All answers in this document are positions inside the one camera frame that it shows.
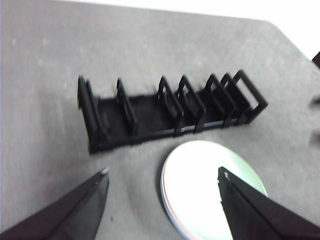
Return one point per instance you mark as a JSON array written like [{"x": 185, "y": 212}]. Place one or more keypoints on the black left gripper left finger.
[{"x": 67, "y": 217}]

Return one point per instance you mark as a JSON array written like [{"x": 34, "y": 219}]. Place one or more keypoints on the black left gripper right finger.
[{"x": 262, "y": 217}]

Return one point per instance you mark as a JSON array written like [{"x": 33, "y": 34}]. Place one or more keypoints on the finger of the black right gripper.
[
  {"x": 316, "y": 103},
  {"x": 316, "y": 138}
]

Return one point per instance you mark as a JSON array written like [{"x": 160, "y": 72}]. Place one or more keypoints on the green round plate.
[{"x": 200, "y": 190}]

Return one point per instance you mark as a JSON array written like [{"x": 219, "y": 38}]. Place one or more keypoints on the pink round plate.
[{"x": 166, "y": 200}]

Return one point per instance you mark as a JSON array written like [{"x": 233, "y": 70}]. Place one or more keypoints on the black plastic dish rack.
[{"x": 150, "y": 117}]

